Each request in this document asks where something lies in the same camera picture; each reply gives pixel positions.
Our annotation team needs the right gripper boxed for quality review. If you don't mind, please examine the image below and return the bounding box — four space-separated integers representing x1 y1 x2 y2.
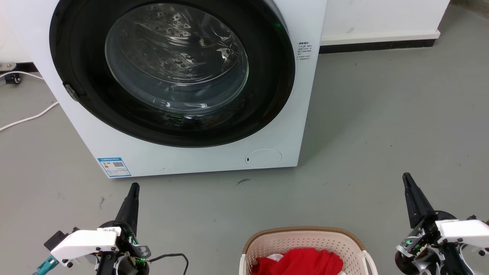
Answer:
395 173 474 275

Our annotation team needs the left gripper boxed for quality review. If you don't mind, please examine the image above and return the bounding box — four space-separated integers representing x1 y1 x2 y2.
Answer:
96 183 152 275

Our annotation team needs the cream perforated laundry basket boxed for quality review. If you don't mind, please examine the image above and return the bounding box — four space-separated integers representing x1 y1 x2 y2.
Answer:
239 226 379 275

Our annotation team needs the blue energy label sticker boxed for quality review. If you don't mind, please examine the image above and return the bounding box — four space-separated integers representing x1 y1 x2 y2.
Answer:
97 157 132 178

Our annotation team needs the white front-load washing machine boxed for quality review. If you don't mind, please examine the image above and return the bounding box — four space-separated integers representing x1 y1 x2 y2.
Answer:
0 0 328 179

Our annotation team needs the red garment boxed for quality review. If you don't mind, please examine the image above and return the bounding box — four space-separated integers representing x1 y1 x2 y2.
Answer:
251 248 344 275

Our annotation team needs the round white filter cover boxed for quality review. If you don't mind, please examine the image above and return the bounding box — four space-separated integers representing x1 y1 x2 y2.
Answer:
245 149 283 168

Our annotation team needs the black round washer door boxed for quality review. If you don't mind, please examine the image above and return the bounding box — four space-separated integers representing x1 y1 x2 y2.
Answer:
49 0 296 148

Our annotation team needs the white text label sticker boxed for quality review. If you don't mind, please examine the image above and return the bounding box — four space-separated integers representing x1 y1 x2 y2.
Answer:
297 41 313 62

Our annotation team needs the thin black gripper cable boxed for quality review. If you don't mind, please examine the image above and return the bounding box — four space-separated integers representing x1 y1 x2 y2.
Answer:
147 253 190 275

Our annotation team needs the grey door latch handle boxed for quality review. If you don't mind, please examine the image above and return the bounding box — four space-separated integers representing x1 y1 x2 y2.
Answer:
64 83 81 102

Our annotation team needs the thick white floor cable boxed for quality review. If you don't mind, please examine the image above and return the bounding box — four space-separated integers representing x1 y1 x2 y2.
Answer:
0 101 60 132

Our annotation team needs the thin white floor cable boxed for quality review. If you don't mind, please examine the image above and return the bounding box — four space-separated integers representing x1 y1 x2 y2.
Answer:
0 70 45 81

